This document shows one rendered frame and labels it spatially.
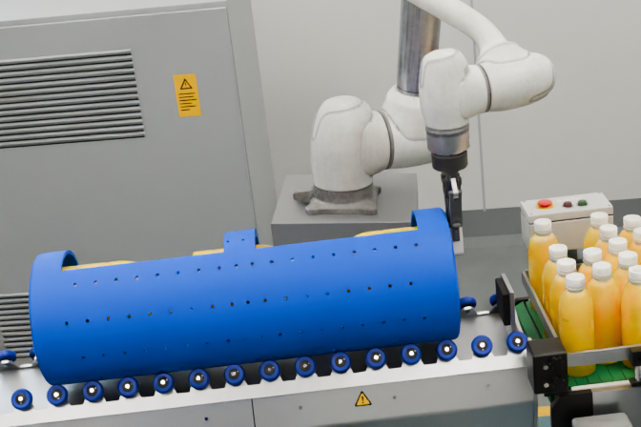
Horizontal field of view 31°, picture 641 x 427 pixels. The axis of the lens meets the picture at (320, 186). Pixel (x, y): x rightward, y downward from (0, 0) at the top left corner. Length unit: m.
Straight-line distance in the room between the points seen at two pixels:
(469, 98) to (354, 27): 2.74
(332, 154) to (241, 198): 1.14
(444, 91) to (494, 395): 0.65
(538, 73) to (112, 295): 0.98
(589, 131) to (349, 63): 1.09
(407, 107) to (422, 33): 0.19
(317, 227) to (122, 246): 1.38
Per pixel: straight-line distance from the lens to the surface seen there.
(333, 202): 2.96
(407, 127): 2.95
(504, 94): 2.42
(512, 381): 2.55
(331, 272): 2.39
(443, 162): 2.44
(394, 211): 2.97
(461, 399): 2.54
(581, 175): 5.35
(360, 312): 2.41
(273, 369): 2.50
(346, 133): 2.89
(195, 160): 3.99
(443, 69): 2.37
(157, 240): 4.13
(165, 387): 2.52
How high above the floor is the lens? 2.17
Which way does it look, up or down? 20 degrees down
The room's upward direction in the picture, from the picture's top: 7 degrees counter-clockwise
